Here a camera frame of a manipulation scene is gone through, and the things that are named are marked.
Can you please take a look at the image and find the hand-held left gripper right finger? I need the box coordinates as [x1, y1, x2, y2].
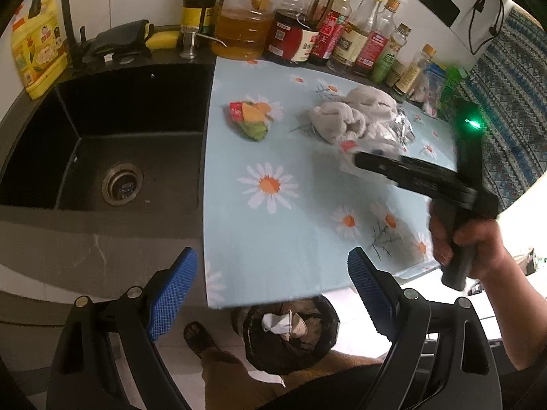
[347, 247, 503, 410]

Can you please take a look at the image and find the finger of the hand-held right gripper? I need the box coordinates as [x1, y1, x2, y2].
[353, 150, 411, 185]

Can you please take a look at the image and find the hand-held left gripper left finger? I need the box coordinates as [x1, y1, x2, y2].
[45, 247, 201, 410]

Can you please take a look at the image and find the clear plastic wrapper red label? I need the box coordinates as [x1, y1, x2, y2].
[337, 138, 399, 181]

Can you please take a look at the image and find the silver foil wrapper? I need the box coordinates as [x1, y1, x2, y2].
[384, 108, 416, 151]

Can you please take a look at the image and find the grey white towel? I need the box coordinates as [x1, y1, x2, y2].
[307, 84, 401, 147]

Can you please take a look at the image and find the bin with black bag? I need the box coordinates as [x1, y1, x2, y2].
[231, 294, 341, 373]

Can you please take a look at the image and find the person's right forearm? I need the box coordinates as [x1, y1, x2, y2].
[485, 231, 547, 372]

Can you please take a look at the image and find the person's right hand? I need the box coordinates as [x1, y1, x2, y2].
[427, 203, 513, 283]

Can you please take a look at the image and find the dark slipper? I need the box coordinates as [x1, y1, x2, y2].
[183, 320, 219, 358]

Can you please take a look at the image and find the brown paper scrap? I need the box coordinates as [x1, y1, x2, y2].
[291, 306, 326, 339]

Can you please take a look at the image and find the blue patterned cloth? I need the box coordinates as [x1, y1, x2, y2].
[444, 9, 547, 219]

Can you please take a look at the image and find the clear plastic bag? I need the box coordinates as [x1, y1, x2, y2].
[416, 63, 449, 119]

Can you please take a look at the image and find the green packet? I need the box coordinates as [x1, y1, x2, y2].
[440, 66, 469, 104]

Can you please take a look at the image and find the small bottle yellow cap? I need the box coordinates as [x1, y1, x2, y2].
[390, 44, 437, 97]

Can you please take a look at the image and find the crumpled white tissue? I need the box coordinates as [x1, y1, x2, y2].
[261, 312, 296, 335]

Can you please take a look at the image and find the black jacket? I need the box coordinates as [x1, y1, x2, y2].
[256, 363, 387, 410]

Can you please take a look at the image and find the blue daisy print tablecloth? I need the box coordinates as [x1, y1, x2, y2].
[201, 55, 461, 309]

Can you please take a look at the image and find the bottle orange cap red label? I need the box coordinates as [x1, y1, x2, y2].
[354, 0, 402, 78]

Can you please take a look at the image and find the metal sink drain strainer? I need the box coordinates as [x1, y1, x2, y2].
[102, 162, 144, 204]

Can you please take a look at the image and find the clear bottle yellow cap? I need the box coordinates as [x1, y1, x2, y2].
[331, 0, 387, 74]

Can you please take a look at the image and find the green melon rind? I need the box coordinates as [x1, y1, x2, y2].
[240, 123, 271, 143]

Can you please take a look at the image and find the crumpled colourful wrapper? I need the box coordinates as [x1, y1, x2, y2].
[238, 101, 274, 126]

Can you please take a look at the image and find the dark sauce jug red label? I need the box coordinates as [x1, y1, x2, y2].
[266, 0, 336, 67]

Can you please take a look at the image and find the black kitchen sink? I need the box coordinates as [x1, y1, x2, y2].
[0, 62, 216, 223]

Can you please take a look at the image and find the large clear cooking oil jug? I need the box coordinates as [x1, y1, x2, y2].
[213, 0, 275, 61]

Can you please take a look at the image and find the metal soap dispenser pump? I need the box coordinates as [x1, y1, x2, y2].
[179, 26, 228, 60]

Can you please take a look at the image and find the dark bottle yellow green label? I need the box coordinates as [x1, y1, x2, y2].
[183, 0, 221, 37]

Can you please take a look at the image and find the yellow sponge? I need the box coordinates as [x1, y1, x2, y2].
[143, 23, 180, 50]

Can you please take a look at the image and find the folded black cloth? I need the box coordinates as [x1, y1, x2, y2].
[81, 19, 152, 65]

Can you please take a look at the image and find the yellow cooking oil jug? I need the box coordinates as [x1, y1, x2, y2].
[11, 0, 69, 99]

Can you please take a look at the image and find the black kitchen faucet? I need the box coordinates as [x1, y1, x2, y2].
[30, 0, 91, 69]

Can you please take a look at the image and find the black cable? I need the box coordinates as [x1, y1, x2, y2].
[467, 0, 505, 57]

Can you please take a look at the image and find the black wall socket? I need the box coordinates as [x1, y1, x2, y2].
[416, 0, 462, 27]

